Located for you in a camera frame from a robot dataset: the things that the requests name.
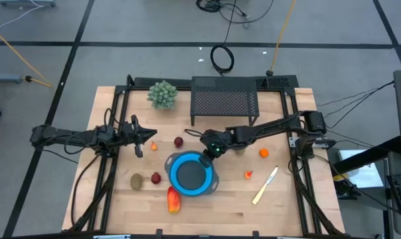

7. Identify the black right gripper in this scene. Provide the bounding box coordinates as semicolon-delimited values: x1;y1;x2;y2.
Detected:
199;127;236;168

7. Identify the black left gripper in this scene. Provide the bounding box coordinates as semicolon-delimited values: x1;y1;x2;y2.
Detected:
120;114;158;159

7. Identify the blue collapsible bowl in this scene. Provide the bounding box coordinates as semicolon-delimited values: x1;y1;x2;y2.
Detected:
164;150;220;197

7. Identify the red yellow mango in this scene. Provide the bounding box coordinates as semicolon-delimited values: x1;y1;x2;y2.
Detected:
167;186;182;214

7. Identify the green succulent in pot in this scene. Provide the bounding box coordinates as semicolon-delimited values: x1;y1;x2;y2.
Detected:
146;80;179;111

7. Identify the black perforated metal shelf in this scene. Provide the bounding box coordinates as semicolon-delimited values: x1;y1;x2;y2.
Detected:
190;76;260;127

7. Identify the grey floor base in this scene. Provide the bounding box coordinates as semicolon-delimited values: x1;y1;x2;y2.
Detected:
0;73;23;84

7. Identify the white board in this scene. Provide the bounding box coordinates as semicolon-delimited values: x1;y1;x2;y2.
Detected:
336;148;386;190

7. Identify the grey floor platform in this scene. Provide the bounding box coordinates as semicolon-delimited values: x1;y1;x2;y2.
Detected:
0;0;57;8

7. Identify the black aluminium table frame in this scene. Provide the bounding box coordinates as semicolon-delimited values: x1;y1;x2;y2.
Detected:
61;74;347;238

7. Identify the knife with pale handle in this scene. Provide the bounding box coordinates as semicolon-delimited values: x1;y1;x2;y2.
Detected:
251;165;280;206

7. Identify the black coiled hanging cable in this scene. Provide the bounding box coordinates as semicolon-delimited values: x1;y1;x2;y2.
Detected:
209;0;238;75

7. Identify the yellow hanging cable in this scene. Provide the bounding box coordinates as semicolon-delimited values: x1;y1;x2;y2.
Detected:
266;0;297;77

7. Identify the black cable bundle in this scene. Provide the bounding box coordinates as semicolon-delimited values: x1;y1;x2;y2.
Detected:
195;0;275;25

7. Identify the white floor cable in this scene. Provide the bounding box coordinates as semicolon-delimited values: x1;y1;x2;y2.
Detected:
0;0;45;33

